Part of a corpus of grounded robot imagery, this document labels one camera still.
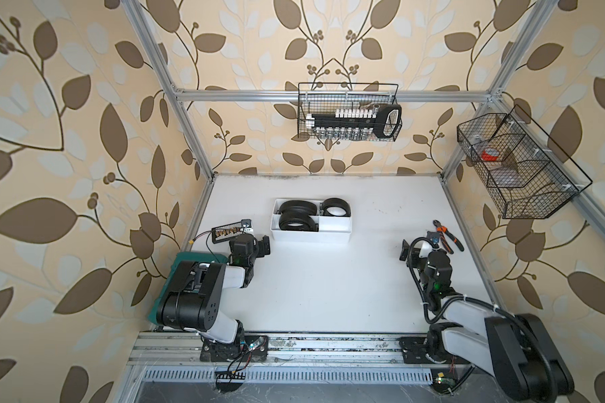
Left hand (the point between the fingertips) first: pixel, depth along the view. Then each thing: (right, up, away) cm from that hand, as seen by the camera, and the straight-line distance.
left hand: (248, 235), depth 95 cm
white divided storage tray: (+32, +1, +10) cm, 34 cm away
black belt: (+33, +12, +2) cm, 35 cm away
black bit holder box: (-11, +1, +4) cm, 12 cm away
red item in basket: (+83, +28, -12) cm, 88 cm away
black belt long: (+19, +10, +2) cm, 21 cm away
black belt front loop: (+23, +5, -1) cm, 23 cm away
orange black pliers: (+77, +1, +5) cm, 77 cm away
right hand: (+62, -2, -6) cm, 63 cm away
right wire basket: (+88, +21, -21) cm, 93 cm away
